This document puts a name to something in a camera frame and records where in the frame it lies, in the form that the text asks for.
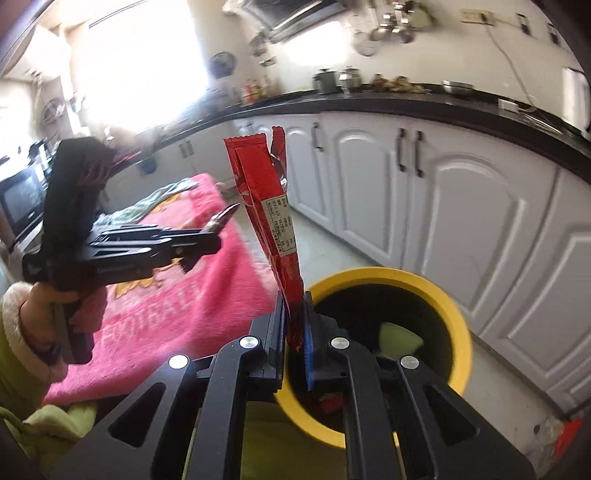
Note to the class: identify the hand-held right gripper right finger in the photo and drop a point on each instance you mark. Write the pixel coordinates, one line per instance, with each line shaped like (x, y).
(308, 360)

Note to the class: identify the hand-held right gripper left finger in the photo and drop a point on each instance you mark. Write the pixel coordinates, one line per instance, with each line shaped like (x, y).
(277, 341)

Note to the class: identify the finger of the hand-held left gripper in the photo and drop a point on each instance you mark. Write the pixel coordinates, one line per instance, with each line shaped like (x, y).
(184, 237)
(138, 265)

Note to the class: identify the long red snack wrapper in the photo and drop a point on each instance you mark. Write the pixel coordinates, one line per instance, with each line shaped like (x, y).
(268, 221)

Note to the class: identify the yellow trash bin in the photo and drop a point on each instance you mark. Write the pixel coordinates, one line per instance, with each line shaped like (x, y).
(392, 277)

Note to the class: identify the person's left hand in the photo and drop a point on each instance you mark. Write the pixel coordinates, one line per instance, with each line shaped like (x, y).
(37, 318)

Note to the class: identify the black oven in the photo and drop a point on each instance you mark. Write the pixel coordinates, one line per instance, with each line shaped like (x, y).
(21, 196)

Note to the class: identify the pink printed blanket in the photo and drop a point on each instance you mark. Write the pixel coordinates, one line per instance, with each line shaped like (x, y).
(184, 314)

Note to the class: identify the blue hanging basket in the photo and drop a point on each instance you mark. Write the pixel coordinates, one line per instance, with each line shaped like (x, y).
(147, 165)

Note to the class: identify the red condiment bottles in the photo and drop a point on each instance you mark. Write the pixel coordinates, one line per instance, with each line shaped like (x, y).
(254, 91)

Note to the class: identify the round dark fan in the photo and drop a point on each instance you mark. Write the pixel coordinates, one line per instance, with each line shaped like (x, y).
(222, 64)

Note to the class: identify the dark lidded container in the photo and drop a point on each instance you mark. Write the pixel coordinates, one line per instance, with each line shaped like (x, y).
(327, 81)

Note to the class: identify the row of white cabinet doors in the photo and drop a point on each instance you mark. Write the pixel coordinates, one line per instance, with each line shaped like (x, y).
(485, 221)

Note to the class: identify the steel range hood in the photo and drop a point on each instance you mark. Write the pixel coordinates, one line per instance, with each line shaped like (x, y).
(295, 16)

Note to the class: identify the clear plastic bag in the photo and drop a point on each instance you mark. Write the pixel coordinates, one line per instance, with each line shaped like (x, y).
(554, 436)

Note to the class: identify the pile of brown dried food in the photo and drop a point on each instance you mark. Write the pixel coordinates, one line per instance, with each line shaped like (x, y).
(397, 83)

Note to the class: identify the black kitchen countertop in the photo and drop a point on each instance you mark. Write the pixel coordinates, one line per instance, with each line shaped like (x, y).
(415, 101)

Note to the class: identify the hanging steel kitchen utensils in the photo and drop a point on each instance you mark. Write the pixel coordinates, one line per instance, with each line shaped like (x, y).
(397, 27)

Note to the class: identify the steel bowl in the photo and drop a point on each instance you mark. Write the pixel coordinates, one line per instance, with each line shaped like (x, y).
(457, 88)

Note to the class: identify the white plug adapter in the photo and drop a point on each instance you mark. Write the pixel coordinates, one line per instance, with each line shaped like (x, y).
(512, 106)

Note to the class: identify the beige power strip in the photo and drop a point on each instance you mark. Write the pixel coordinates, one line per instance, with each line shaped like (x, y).
(475, 17)

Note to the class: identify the black wall hook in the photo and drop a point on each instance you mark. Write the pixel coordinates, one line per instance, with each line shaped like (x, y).
(524, 23)
(552, 32)

